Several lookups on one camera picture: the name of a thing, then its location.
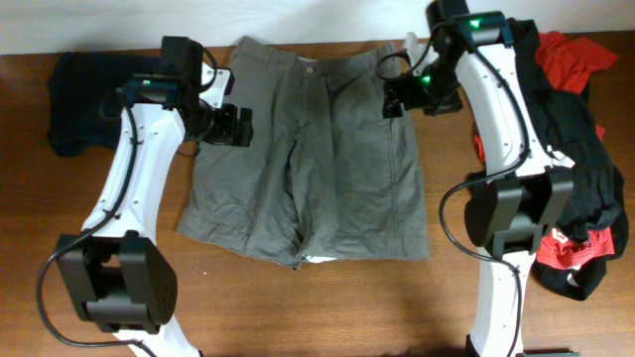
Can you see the black shirt with white print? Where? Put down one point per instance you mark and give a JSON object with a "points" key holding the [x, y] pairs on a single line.
{"points": [[580, 149]]}

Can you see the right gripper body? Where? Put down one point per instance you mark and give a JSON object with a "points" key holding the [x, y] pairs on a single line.
{"points": [[434, 90]]}

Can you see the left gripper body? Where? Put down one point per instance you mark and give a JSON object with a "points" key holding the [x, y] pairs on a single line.
{"points": [[218, 125]]}

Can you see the grey shorts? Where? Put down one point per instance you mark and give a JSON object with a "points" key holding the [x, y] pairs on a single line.
{"points": [[326, 176]]}

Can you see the folded navy blue garment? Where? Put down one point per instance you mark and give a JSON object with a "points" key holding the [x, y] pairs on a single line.
{"points": [[84, 107]]}

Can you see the red shirt with white print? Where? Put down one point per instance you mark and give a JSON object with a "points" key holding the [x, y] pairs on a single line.
{"points": [[570, 59]]}

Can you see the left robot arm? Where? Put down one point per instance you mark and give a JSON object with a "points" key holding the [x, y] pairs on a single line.
{"points": [[114, 273]]}

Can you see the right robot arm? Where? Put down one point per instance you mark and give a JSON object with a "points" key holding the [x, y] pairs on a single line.
{"points": [[525, 186]]}

